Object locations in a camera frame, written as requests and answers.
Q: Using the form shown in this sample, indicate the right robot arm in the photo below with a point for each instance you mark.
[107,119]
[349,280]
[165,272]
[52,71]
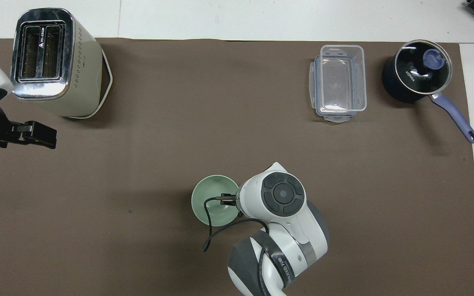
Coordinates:
[294,230]

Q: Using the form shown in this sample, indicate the green bowl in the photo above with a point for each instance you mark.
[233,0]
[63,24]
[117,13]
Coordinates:
[208,197]

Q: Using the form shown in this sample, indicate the cream and chrome toaster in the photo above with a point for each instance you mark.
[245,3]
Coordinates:
[80,74]

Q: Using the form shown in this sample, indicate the clear plastic lid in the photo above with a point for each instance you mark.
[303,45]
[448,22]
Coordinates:
[313,82]

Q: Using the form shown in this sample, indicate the clear plastic container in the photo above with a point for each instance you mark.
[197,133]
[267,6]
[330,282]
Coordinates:
[342,82]

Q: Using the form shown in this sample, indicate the dark blue saucepan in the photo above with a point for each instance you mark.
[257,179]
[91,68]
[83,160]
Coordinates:
[391,84]

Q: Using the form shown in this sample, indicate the glass pot lid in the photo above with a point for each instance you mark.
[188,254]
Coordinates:
[416,70]

